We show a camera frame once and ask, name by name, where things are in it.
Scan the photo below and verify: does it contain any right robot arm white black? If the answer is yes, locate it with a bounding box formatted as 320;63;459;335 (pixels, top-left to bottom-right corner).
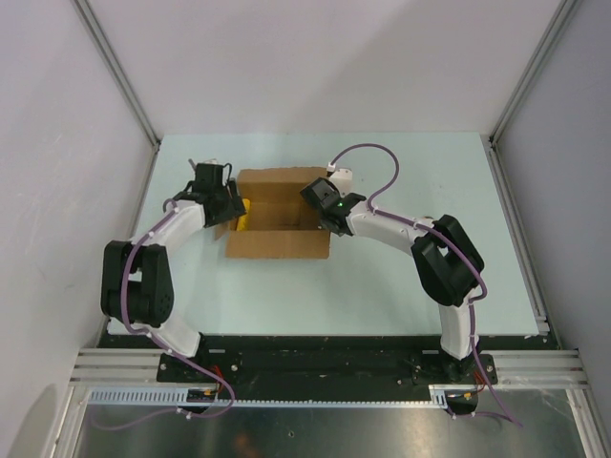
301;177;488;383

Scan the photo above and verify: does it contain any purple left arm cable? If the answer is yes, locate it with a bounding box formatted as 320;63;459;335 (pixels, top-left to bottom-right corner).
90;158;236;431

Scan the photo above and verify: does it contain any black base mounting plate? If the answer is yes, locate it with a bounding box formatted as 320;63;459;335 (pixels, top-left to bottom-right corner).
97;334;500;403

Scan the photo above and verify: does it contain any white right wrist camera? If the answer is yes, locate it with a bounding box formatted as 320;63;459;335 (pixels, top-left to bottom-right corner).
327;163;353;196

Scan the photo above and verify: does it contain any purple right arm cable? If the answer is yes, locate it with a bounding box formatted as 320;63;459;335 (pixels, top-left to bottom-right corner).
328;142;523;426

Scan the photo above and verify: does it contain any brown cardboard express box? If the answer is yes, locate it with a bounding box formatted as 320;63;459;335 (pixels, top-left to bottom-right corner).
215;167;330;260

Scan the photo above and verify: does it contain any left aluminium frame post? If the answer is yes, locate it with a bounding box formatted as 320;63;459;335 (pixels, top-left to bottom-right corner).
71;0;161;151

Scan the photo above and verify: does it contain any right aluminium frame post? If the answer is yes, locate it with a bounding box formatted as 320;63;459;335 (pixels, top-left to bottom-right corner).
488;0;582;145

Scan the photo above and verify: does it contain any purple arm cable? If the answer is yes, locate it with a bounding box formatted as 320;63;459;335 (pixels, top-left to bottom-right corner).
328;142;523;426
90;158;236;431

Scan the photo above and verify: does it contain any aluminium frame post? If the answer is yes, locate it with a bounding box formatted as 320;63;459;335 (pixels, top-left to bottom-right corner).
488;0;582;145
71;0;161;151

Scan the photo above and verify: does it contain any aluminium front rail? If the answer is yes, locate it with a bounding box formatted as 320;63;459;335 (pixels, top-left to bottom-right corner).
69;348;589;390

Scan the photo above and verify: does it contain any yellow tube in box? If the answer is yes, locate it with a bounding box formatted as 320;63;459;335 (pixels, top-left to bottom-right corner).
236;198;251;232

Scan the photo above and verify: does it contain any grey slotted cable duct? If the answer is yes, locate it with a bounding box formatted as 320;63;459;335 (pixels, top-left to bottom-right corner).
87;385;451;407

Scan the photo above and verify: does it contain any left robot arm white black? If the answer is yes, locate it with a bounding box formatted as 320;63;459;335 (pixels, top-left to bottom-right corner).
100;159;246;382

